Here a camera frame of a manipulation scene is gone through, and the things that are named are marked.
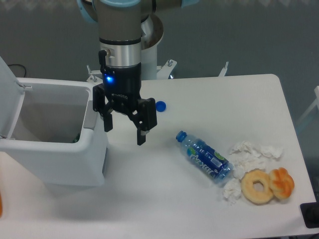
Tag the crumpled white tissue large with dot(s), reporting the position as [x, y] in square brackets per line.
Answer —
[247, 156]

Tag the blue plastic water bottle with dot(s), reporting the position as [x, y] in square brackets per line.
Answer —
[204, 157]

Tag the white trash can lid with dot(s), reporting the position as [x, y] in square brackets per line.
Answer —
[12, 93]

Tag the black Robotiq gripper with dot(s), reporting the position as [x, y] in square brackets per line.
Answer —
[121, 88]

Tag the plain ring donut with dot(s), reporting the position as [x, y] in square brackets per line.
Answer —
[255, 186]

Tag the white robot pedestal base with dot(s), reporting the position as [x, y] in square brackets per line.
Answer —
[144, 52]

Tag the white frame at right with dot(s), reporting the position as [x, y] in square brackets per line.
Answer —
[309, 114]

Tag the crumpled white tissue small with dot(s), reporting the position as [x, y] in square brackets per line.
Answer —
[232, 191]

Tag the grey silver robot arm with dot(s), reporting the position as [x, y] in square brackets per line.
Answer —
[119, 21]

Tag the white trash can body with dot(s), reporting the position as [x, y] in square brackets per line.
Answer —
[58, 136]

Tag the orange object at edge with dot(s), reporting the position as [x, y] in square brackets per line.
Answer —
[1, 206]

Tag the orange glazed twisted pastry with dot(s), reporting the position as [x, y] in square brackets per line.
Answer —
[281, 183]

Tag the black device at edge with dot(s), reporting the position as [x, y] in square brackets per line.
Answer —
[310, 213]

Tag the blue bottle cap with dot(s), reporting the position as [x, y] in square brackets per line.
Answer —
[160, 106]

